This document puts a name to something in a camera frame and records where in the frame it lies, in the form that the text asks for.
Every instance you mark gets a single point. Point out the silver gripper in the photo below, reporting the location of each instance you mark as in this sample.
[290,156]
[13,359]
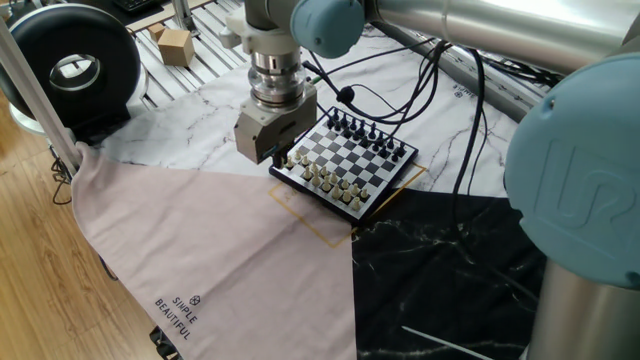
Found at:
[255,137]

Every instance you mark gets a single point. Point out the black-framed chessboard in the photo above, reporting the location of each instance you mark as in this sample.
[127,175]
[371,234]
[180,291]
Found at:
[350,165]

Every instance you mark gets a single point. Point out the white chess piece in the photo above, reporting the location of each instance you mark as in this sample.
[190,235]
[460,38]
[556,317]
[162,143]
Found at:
[346,196]
[326,185]
[316,178]
[336,191]
[356,203]
[289,162]
[307,173]

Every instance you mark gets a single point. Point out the white chess pawn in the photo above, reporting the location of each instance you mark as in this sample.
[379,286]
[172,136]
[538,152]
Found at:
[344,184]
[298,155]
[314,166]
[364,193]
[324,171]
[354,189]
[333,177]
[304,160]

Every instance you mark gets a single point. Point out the black chess piece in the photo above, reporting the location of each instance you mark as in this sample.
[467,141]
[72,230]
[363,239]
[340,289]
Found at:
[380,139]
[335,115]
[353,124]
[390,143]
[372,132]
[344,120]
[401,149]
[361,128]

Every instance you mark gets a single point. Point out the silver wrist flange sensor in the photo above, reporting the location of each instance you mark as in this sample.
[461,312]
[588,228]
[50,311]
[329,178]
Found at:
[277,80]

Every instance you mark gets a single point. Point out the marble pink black cloth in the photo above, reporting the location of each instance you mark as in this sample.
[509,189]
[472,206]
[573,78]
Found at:
[225,260]

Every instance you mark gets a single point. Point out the silver metal stand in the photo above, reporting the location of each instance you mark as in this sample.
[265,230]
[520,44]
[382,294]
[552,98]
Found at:
[182,12]

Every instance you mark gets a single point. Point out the small cardboard cube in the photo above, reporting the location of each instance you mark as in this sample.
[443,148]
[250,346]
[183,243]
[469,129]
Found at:
[156,31]

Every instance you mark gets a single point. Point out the light wooden board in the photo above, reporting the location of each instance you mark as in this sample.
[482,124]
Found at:
[150,21]

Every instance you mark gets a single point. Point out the black keyboard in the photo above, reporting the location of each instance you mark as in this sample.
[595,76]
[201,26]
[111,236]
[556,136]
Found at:
[132,4]

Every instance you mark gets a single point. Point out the long aluminium rail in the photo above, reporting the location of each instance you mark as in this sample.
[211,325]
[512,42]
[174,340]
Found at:
[500,92]

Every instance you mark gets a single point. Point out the aluminium frame post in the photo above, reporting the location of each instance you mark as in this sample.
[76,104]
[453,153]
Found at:
[37,97]

